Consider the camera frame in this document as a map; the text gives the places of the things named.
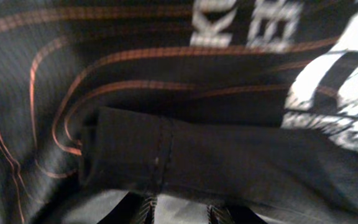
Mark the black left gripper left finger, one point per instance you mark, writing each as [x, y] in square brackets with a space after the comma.
[143, 209]

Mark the black orange-patterned t-shirt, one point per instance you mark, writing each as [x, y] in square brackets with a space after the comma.
[248, 105]

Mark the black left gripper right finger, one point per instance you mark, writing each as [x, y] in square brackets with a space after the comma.
[219, 215]

